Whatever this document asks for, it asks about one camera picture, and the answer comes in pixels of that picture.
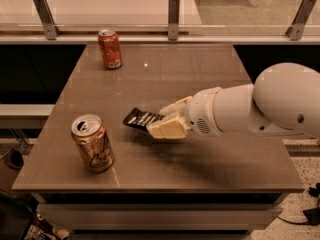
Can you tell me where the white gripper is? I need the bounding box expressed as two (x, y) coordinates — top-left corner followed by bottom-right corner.
(147, 87), (222, 139)

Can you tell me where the black rxbar chocolate bar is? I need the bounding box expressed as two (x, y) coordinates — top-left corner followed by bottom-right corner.
(123, 108), (163, 132)

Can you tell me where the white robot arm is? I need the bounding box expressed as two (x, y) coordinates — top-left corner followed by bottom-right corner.
(147, 63), (320, 139)

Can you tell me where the orange gold soda can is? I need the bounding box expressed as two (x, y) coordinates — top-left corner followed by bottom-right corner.
(71, 114), (113, 173)

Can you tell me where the red soda can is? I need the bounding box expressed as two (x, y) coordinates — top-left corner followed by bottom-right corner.
(98, 29), (122, 69)

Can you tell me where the dark round bin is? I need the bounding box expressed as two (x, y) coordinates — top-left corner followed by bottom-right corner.
(4, 149), (24, 171)

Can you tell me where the middle metal railing bracket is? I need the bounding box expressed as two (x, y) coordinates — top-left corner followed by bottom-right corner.
(168, 0), (180, 40)

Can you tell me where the metal railing bracket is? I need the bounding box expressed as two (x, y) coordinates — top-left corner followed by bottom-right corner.
(33, 0), (59, 40)
(285, 0), (317, 41)
(168, 0), (180, 40)

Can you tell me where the left metal railing bracket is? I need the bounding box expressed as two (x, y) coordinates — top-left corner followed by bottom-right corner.
(33, 0), (59, 40)

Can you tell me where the right metal railing bracket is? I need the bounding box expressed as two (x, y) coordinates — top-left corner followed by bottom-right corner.
(285, 0), (317, 41)

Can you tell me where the black cable and plug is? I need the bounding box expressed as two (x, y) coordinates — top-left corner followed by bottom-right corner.
(276, 182), (320, 226)

